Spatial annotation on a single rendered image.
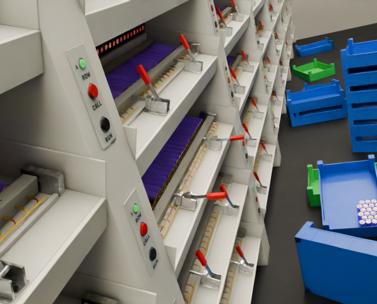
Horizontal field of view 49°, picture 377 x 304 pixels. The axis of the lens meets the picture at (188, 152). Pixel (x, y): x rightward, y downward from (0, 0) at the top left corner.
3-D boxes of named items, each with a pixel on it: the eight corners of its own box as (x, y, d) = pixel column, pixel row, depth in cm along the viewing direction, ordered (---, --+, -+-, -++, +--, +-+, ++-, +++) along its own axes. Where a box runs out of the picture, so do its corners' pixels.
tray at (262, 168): (274, 153, 195) (279, 126, 188) (261, 231, 143) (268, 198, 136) (231, 145, 199) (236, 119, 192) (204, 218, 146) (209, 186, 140)
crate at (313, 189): (385, 173, 168) (384, 155, 165) (394, 199, 150) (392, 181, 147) (309, 180, 178) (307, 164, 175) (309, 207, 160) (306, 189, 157)
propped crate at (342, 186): (389, 236, 134) (389, 221, 129) (324, 239, 141) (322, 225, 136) (374, 169, 155) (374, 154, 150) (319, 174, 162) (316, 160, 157)
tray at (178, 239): (231, 139, 119) (236, 108, 115) (172, 292, 67) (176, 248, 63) (166, 126, 123) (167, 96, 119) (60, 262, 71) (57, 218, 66)
